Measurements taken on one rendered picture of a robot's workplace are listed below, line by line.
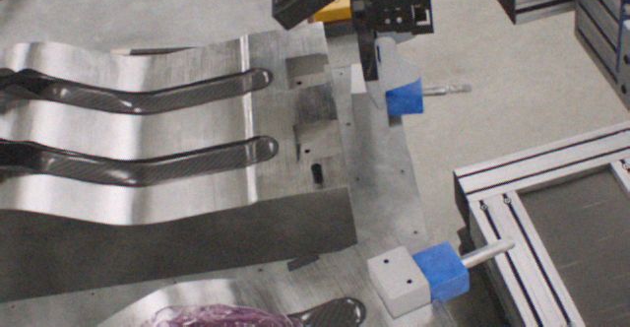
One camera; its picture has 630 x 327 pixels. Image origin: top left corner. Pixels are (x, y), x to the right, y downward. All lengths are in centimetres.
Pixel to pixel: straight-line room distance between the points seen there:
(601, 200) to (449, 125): 57
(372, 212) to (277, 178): 12
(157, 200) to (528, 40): 166
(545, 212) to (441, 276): 95
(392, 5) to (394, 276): 28
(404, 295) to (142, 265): 28
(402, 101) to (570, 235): 75
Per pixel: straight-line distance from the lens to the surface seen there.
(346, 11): 122
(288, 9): 99
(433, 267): 86
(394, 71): 103
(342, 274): 89
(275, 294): 88
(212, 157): 98
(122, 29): 134
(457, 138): 223
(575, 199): 182
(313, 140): 100
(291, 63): 107
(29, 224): 95
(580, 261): 172
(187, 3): 135
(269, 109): 101
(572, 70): 241
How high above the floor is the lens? 154
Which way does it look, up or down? 43 degrees down
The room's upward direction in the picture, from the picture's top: 11 degrees counter-clockwise
